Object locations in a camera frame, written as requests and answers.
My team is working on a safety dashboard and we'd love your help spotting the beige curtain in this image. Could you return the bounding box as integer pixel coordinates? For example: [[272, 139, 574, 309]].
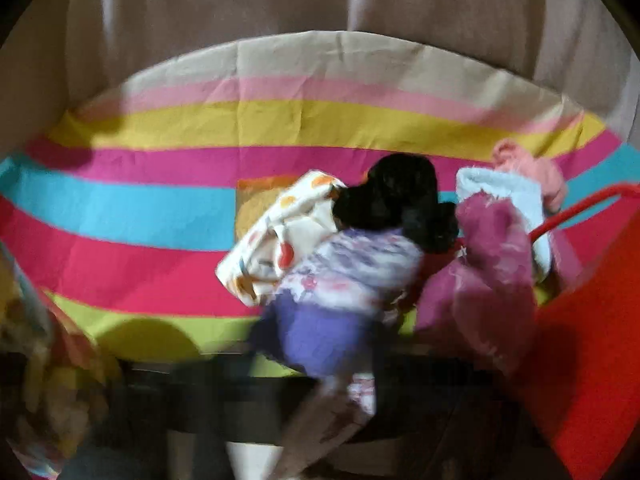
[[0, 0, 640, 161]]

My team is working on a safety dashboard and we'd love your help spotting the red basket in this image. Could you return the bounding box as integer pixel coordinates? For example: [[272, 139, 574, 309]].
[[515, 183, 640, 480]]

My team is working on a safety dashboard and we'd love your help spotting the white cloth with orange dots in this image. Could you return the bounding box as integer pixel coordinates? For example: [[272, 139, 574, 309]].
[[216, 170, 348, 307]]

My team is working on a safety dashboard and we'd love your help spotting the purple patterned cloth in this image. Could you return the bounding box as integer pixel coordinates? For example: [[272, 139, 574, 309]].
[[249, 227, 426, 431]]

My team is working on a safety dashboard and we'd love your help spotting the black fuzzy cloth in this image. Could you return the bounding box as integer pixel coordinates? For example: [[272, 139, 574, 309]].
[[332, 154, 460, 255]]

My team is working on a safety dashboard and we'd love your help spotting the pink cloth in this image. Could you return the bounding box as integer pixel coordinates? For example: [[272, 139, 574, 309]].
[[492, 140, 568, 213]]

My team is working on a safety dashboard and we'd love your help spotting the light blue towel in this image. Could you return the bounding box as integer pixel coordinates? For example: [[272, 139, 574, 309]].
[[456, 167, 552, 281]]

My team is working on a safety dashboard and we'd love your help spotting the striped multicoloured blanket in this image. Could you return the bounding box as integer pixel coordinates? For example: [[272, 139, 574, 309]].
[[0, 30, 640, 378]]

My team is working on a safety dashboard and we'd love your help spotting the magenta cloth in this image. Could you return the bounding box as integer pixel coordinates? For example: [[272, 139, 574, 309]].
[[414, 194, 538, 373]]

